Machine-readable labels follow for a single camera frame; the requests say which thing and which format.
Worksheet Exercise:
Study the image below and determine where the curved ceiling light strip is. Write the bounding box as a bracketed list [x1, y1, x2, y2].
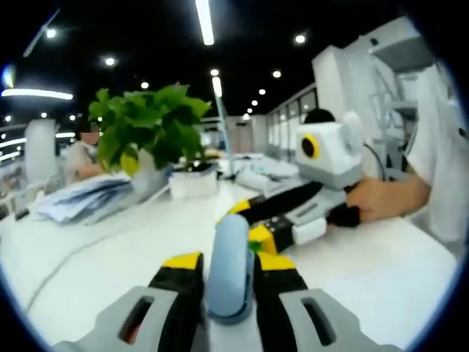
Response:
[1, 87, 74, 102]

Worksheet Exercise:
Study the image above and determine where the straight ceiling light bar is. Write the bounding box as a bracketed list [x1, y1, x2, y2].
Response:
[195, 0, 215, 47]

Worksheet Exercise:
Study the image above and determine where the green potted plant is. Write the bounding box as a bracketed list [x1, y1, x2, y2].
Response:
[87, 84, 214, 184]

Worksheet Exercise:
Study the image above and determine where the person's right hand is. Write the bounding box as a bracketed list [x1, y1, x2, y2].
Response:
[344, 177, 406, 224]

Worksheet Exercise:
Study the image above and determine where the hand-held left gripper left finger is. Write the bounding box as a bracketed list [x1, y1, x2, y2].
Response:
[53, 252, 204, 352]

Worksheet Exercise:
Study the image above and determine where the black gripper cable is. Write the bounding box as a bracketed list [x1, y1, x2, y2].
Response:
[362, 142, 388, 181]

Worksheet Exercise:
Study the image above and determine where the white round pillar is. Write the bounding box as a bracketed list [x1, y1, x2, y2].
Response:
[25, 119, 59, 185]

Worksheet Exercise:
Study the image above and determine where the stack of blue-white documents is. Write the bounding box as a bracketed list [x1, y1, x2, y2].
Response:
[34, 174, 147, 225]

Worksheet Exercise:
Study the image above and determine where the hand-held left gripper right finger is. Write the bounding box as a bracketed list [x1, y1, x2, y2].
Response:
[253, 252, 404, 352]

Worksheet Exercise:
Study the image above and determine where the white storage shelf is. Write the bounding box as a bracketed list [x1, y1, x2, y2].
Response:
[311, 16, 440, 184]

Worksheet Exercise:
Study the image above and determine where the person's white shirt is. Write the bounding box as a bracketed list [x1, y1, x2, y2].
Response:
[402, 60, 463, 245]

